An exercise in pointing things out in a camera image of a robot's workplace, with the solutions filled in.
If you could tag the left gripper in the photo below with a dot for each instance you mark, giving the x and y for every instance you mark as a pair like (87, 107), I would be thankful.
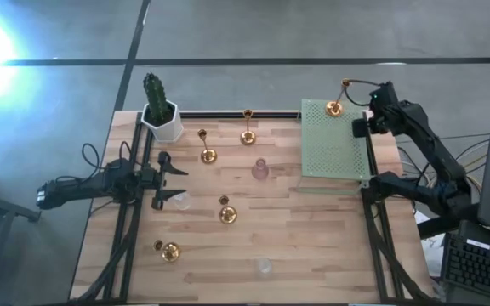
(162, 183)

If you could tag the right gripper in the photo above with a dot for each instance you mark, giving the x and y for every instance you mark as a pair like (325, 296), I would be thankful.
(383, 121)

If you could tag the clear ribbed glass candle holder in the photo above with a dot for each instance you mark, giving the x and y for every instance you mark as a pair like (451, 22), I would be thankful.
(264, 266)
(182, 202)

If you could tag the brass candlestick holder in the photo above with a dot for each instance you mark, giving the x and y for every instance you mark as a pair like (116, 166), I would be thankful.
(171, 252)
(228, 214)
(334, 109)
(247, 137)
(208, 156)

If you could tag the green perforated metal shelf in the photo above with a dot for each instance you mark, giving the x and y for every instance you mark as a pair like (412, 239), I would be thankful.
(334, 149)

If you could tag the pink ribbed glass candle holder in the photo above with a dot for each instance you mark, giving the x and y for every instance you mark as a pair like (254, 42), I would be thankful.
(260, 171)

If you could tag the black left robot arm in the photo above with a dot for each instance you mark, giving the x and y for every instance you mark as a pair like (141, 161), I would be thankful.
(79, 189)

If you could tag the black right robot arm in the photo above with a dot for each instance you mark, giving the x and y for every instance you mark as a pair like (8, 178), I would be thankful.
(432, 144)

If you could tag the white hexagonal plant pot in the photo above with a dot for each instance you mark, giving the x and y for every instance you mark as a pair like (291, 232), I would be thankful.
(168, 132)

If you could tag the black angled support bar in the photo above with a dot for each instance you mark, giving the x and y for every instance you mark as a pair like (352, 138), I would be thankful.
(440, 225)

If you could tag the white paper sheet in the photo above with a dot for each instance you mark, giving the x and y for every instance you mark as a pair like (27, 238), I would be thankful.
(430, 255)

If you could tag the black tripod stand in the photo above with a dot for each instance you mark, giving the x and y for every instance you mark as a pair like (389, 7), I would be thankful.
(4, 207)

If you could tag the black keyboard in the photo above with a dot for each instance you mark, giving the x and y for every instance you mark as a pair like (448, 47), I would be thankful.
(474, 268)

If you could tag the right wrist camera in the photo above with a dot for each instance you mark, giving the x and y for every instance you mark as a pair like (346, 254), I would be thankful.
(387, 91)

